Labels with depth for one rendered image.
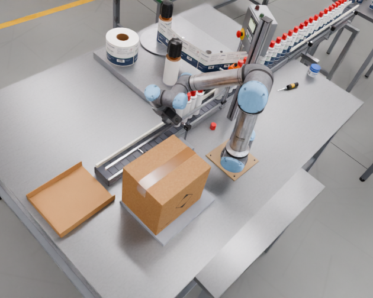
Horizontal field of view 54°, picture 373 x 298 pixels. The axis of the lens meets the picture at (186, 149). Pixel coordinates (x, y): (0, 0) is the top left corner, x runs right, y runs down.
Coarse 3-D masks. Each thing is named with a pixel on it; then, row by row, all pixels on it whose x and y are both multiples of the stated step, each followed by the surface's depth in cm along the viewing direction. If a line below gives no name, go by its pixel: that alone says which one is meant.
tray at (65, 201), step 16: (64, 176) 177; (80, 176) 179; (32, 192) 166; (48, 192) 170; (64, 192) 172; (80, 192) 173; (96, 192) 174; (48, 208) 165; (64, 208) 167; (80, 208) 168; (96, 208) 165; (64, 224) 162
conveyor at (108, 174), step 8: (272, 64) 255; (208, 96) 223; (208, 104) 219; (216, 104) 220; (200, 112) 213; (192, 120) 208; (160, 128) 201; (176, 128) 202; (152, 136) 196; (160, 136) 197; (168, 136) 198; (136, 144) 191; (152, 144) 192; (136, 152) 188; (112, 160) 182; (128, 160) 184; (104, 168) 178; (112, 168) 179; (120, 168) 180; (104, 176) 175
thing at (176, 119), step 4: (168, 108) 182; (164, 112) 182; (168, 112) 182; (172, 112) 182; (168, 116) 182; (172, 116) 182; (176, 116) 183; (180, 116) 183; (172, 120) 183; (176, 120) 182; (180, 120) 183; (176, 124) 183
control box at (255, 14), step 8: (248, 8) 182; (264, 8) 182; (248, 16) 183; (256, 16) 176; (264, 16) 177; (272, 16) 178; (272, 24) 174; (272, 32) 178; (248, 40) 185; (248, 48) 185; (264, 48) 185
